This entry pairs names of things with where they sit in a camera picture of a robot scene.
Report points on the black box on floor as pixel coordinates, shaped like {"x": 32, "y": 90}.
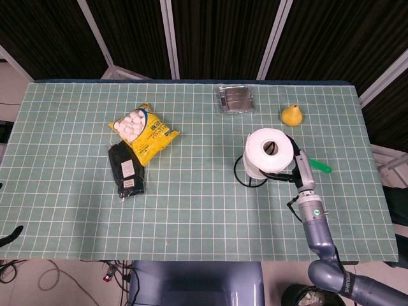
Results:
{"x": 4, "y": 131}

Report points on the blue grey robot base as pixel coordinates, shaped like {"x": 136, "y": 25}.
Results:
{"x": 197, "y": 283}

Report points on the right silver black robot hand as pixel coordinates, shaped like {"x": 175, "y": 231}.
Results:
{"x": 305, "y": 173}

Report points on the white metal frame foot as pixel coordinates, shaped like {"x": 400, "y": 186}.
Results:
{"x": 390, "y": 161}

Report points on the yellow marshmallow bag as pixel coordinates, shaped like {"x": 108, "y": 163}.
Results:
{"x": 150, "y": 137}

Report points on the red hand clapper toy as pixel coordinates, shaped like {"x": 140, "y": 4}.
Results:
{"x": 322, "y": 166}

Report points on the black trash bin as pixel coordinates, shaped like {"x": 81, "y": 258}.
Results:
{"x": 299, "y": 296}

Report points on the red black plug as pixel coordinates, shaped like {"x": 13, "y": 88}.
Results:
{"x": 108, "y": 275}

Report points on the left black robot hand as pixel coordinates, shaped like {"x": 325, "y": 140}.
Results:
{"x": 11, "y": 236}

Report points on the green white grid tablecloth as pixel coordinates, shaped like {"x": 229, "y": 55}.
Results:
{"x": 191, "y": 207}

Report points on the white toilet paper roll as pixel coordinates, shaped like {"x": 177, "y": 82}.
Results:
{"x": 255, "y": 153}

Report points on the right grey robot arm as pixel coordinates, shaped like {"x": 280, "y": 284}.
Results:
{"x": 318, "y": 236}

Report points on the yellow pear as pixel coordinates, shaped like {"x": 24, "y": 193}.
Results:
{"x": 291, "y": 117}

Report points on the black packaged cloth item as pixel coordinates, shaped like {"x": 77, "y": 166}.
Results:
{"x": 127, "y": 178}

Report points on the dark folding screen panel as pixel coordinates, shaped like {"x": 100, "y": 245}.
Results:
{"x": 389, "y": 118}
{"x": 134, "y": 32}
{"x": 48, "y": 32}
{"x": 220, "y": 35}
{"x": 334, "y": 38}

